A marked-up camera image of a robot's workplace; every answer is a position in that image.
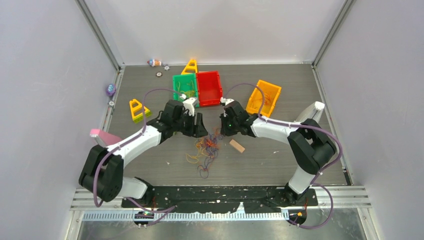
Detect pink toy toaster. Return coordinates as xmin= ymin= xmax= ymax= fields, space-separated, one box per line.
xmin=89 ymin=128 xmax=123 ymax=147

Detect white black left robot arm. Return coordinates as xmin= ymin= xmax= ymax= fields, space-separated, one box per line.
xmin=78 ymin=97 xmax=208 ymax=207

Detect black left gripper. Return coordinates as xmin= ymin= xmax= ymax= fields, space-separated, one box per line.
xmin=172 ymin=110 xmax=207 ymax=138

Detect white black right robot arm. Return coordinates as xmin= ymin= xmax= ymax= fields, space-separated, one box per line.
xmin=220 ymin=98 xmax=337 ymax=205

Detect red plastic bin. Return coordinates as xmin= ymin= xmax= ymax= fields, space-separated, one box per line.
xmin=196 ymin=71 xmax=223 ymax=107

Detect yellow triangular toy block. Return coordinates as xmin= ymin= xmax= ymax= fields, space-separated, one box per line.
xmin=129 ymin=98 xmax=152 ymax=124

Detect purple egg toy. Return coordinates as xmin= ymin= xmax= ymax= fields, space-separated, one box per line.
xmin=106 ymin=83 xmax=117 ymax=97

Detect white toy toaster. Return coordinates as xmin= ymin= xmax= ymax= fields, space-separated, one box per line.
xmin=295 ymin=101 xmax=326 ymax=123

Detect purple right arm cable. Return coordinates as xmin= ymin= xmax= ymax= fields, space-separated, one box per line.
xmin=222 ymin=82 xmax=343 ymax=232

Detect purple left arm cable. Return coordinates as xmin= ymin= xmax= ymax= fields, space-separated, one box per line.
xmin=92 ymin=87 xmax=186 ymax=228

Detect small wooden block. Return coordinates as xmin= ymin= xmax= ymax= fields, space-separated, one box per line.
xmin=229 ymin=139 xmax=246 ymax=153

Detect small clown figurine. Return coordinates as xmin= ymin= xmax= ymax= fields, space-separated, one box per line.
xmin=146 ymin=59 xmax=163 ymax=67

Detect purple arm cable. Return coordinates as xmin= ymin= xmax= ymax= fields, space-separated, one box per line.
xmin=222 ymin=82 xmax=343 ymax=232
xmin=92 ymin=87 xmax=186 ymax=228

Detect green plastic bin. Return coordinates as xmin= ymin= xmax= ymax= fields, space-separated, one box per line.
xmin=172 ymin=73 xmax=199 ymax=98

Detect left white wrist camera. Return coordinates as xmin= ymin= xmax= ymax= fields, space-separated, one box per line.
xmin=179 ymin=94 xmax=199 ymax=117

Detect orange plastic bin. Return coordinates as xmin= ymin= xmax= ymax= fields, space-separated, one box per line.
xmin=246 ymin=79 xmax=282 ymax=118

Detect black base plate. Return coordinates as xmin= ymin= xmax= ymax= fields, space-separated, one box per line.
xmin=121 ymin=186 xmax=318 ymax=214

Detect orange yellow purple cables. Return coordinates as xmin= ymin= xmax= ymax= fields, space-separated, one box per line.
xmin=185 ymin=130 xmax=226 ymax=180

